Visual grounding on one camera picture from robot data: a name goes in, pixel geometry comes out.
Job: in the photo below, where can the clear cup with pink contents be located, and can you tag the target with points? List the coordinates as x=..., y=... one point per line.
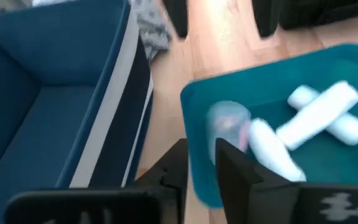
x=225, y=124

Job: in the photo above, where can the black first aid kit bag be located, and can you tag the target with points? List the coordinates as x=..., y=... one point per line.
x=328, y=12

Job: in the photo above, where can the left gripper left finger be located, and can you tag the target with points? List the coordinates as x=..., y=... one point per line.
x=172, y=180

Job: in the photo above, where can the grey diamond-patterned cloth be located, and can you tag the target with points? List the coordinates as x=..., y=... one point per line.
x=151, y=28

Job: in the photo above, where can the teal plastic bin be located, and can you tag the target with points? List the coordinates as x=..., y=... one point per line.
x=337, y=165

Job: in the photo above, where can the navy white striped fabric basket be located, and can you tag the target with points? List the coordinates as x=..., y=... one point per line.
x=42, y=93

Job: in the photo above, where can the white gauze roll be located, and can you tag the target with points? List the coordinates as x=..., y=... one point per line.
x=272, y=149
x=319, y=115
x=353, y=132

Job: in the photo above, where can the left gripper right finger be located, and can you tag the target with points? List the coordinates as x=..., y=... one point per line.
x=247, y=196

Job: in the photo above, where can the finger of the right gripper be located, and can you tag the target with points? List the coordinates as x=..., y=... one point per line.
x=266, y=15
x=179, y=15

